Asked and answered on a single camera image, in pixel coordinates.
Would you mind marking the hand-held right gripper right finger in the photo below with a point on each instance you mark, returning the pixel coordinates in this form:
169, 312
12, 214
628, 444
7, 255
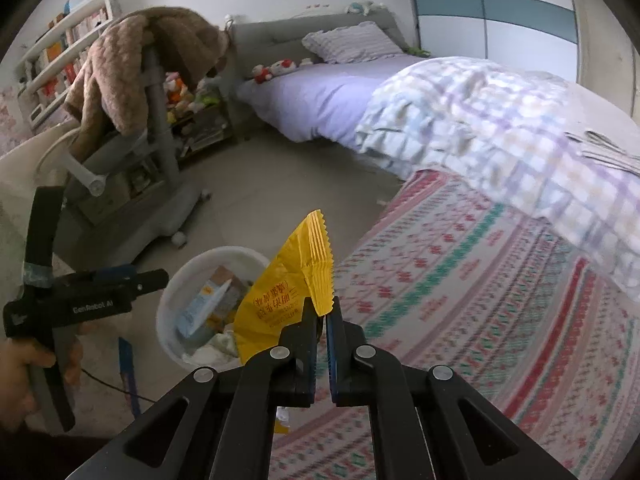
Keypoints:
334, 360

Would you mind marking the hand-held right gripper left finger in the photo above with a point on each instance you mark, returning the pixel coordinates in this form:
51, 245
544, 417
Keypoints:
300, 345

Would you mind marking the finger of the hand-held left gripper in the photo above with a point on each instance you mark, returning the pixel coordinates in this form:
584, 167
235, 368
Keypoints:
150, 280

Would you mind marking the white trash bin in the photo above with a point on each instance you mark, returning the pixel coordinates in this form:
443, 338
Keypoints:
167, 310

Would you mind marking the yellow snack wrapper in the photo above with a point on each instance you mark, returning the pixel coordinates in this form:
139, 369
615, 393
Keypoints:
285, 290

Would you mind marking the light blue carton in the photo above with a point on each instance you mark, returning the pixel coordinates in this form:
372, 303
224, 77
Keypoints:
200, 310

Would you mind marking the person's left hand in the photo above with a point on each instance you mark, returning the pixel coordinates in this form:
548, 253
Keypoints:
15, 365

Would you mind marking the blue stick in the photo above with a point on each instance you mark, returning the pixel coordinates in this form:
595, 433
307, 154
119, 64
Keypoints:
127, 370

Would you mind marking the patterned mat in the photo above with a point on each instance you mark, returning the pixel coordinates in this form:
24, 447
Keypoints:
450, 310

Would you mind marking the nightstand with plush toys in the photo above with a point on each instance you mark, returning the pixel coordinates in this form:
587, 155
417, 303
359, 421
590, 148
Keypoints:
200, 120

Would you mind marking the grey chair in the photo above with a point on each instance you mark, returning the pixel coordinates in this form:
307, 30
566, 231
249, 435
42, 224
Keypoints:
160, 110

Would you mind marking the brown fleece cloth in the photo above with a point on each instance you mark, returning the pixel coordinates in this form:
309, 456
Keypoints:
115, 60

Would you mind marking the red and white plush toy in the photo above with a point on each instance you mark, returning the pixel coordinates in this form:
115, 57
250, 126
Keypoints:
267, 71

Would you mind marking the bed with lilac sheet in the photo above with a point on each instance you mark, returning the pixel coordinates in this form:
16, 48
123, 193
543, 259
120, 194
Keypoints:
310, 95

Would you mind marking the white bookshelf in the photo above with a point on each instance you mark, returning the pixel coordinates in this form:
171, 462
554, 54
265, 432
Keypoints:
60, 50

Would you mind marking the checked quilt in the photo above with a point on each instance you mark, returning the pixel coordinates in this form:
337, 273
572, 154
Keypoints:
500, 135

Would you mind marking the striped pillow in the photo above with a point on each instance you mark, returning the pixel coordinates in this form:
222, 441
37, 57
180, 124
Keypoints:
350, 42

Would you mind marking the folded striped cloth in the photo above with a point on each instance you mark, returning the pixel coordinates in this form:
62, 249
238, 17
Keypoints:
605, 152

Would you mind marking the small plush on headboard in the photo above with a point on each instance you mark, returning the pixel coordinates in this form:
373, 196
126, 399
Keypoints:
365, 7

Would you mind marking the white and teal wardrobe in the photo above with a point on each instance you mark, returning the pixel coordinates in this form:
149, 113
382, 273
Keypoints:
490, 15

